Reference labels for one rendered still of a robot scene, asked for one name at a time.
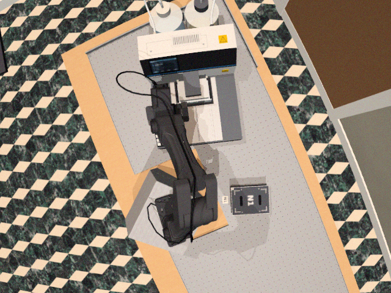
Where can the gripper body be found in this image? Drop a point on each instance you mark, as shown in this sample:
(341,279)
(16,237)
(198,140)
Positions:
(184,113)

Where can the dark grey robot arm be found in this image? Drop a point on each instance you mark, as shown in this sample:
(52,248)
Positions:
(176,215)

